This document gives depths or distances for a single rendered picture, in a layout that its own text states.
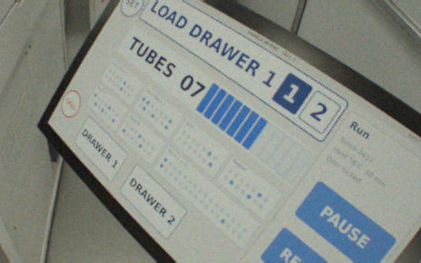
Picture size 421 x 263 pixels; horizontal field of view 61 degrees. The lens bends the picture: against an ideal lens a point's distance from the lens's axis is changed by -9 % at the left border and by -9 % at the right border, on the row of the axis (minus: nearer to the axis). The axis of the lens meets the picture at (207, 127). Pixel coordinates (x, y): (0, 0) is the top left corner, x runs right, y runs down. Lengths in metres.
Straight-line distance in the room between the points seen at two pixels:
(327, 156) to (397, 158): 0.07
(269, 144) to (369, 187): 0.11
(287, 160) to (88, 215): 1.34
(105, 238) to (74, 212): 0.18
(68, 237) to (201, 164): 1.23
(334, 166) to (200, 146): 0.15
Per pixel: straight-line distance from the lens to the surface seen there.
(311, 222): 0.41
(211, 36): 0.48
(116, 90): 0.53
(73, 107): 0.58
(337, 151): 0.40
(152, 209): 0.48
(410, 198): 0.40
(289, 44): 0.44
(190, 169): 0.45
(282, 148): 0.41
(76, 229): 1.65
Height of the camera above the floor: 1.40
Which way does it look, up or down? 43 degrees down
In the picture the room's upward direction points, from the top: 11 degrees clockwise
